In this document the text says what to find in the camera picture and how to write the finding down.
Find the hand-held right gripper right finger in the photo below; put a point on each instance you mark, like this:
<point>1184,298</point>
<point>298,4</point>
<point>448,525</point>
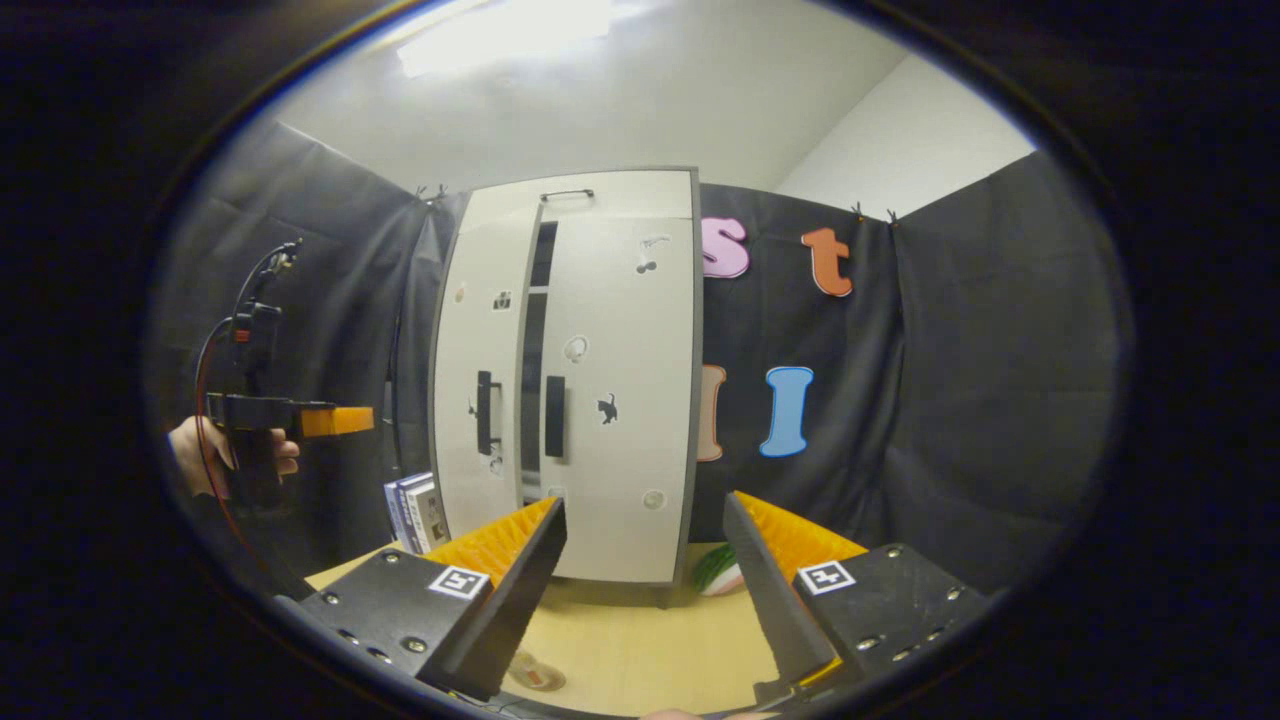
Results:
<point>770,580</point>

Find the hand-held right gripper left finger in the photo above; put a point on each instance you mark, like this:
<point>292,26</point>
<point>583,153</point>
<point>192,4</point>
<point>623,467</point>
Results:
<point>520,570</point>

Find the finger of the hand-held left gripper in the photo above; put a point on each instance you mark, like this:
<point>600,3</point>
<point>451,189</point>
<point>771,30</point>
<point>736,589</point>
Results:
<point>338,421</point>

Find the round brown coaster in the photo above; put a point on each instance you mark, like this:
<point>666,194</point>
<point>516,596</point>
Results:
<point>545,682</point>

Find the white cabinet door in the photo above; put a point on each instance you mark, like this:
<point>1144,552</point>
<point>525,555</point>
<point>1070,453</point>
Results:
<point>620,450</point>
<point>470,340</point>

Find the white cabinet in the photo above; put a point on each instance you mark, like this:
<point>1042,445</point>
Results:
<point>600,400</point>

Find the watermelon slice toy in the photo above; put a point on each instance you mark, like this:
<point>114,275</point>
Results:
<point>722,575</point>

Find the blue and white box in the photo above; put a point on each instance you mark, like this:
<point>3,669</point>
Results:
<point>428,515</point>
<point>396,515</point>

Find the black backdrop cloth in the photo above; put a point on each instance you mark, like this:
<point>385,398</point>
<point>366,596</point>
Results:
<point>980,380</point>

